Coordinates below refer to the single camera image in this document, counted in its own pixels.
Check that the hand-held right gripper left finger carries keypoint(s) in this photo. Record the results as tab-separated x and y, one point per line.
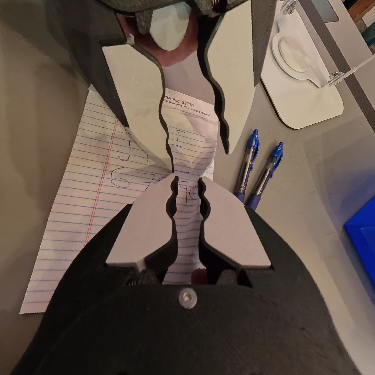
146	231

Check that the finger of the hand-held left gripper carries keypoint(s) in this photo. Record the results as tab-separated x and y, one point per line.
134	96
234	61

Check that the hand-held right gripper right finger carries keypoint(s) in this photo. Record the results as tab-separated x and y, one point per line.
231	234

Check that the white lined notepad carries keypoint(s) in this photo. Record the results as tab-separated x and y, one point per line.
73	205

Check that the blue pen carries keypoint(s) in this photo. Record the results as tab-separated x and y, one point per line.
265	178
247	164

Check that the person's left hand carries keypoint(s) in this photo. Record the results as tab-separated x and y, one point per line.
171	58

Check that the white stand base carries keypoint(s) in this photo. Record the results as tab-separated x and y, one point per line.
307	99

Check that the blue plastic bin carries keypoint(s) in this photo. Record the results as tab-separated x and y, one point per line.
363	243

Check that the clear acrylic bracket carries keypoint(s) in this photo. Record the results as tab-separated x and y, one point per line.
350	71

